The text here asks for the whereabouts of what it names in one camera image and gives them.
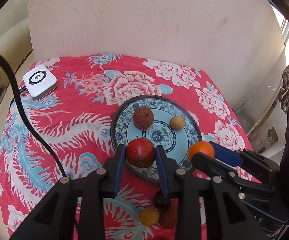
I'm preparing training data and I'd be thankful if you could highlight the orange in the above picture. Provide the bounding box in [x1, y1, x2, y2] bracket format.
[188, 141, 215, 163]

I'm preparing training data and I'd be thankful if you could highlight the tan longan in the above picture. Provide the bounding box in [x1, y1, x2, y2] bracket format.
[169, 116, 185, 131]

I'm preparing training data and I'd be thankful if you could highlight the wrinkled brown-red apple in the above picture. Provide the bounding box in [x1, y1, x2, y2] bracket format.
[133, 106, 154, 129]

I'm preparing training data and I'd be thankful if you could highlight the dark red apple centre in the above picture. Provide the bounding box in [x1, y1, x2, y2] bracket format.
[159, 205, 177, 230]

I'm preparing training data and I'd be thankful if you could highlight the dark plum upper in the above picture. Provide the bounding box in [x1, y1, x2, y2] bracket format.
[153, 190, 172, 210]

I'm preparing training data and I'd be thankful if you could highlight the yellow longan near apples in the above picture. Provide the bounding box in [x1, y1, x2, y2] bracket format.
[139, 207, 160, 226]

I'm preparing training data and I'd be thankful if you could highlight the blue patterned ceramic plate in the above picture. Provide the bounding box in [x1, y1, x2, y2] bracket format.
[110, 95, 202, 172]

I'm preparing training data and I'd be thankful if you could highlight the white square wireless device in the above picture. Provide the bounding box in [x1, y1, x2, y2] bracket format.
[23, 64, 58, 100]

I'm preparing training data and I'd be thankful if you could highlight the black cable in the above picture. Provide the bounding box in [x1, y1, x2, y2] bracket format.
[0, 49, 80, 233]

